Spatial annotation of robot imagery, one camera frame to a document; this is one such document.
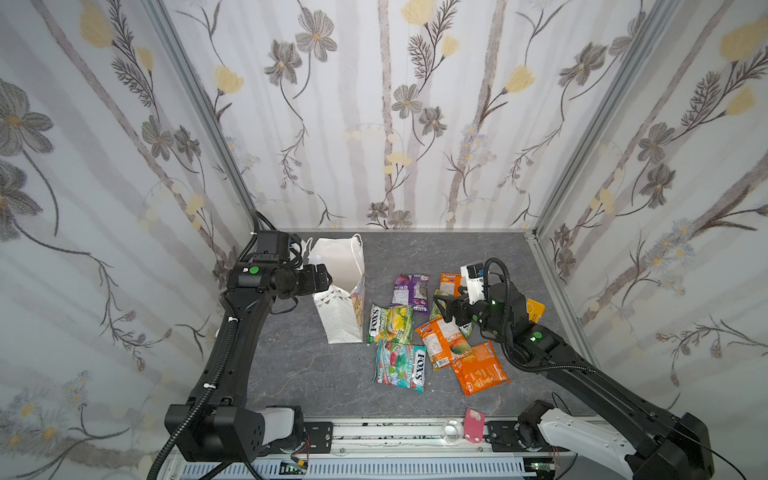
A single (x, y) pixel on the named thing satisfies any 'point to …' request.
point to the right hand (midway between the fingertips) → (443, 288)
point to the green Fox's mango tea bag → (392, 323)
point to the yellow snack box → (535, 310)
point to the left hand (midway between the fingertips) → (313, 272)
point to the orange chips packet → (479, 369)
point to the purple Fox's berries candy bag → (412, 290)
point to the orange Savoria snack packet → (443, 342)
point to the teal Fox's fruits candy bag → (400, 365)
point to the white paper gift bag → (340, 306)
